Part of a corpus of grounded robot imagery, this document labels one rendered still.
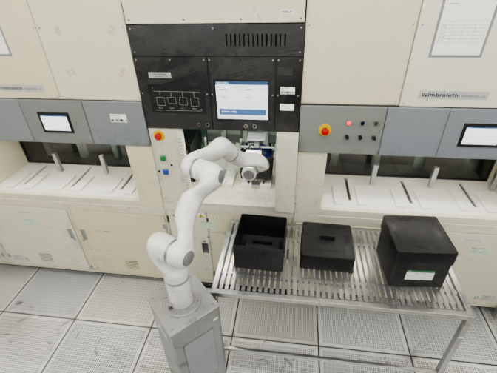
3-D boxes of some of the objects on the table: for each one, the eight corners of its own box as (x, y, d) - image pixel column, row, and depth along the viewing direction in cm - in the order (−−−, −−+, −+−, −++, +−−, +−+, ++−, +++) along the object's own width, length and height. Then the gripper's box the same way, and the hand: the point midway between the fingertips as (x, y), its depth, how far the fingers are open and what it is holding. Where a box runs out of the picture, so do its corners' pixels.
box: (387, 286, 176) (398, 251, 162) (374, 247, 200) (382, 214, 185) (444, 289, 174) (459, 254, 160) (424, 249, 198) (436, 215, 183)
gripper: (265, 156, 198) (268, 143, 213) (237, 155, 200) (241, 142, 215) (265, 167, 202) (268, 153, 217) (237, 166, 205) (242, 152, 219)
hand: (254, 149), depth 215 cm, fingers open, 6 cm apart
